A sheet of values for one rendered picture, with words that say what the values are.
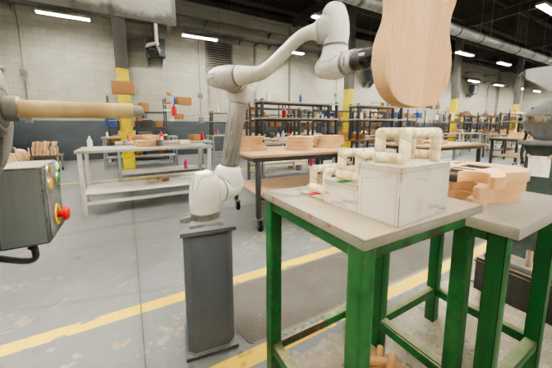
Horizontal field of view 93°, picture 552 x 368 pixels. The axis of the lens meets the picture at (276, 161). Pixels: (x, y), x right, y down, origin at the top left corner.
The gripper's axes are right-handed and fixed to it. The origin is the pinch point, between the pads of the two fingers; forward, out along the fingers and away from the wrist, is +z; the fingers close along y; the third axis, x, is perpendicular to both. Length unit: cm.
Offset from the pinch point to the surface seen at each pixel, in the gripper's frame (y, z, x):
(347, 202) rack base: 14, -9, -50
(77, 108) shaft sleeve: 86, -12, -21
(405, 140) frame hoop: 10.2, 7.5, -27.9
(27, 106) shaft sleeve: 93, -13, -21
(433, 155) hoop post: -6.4, 7.1, -33.4
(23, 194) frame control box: 100, -33, -41
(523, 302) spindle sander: -141, 4, -139
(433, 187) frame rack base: -3.4, 9.5, -43.0
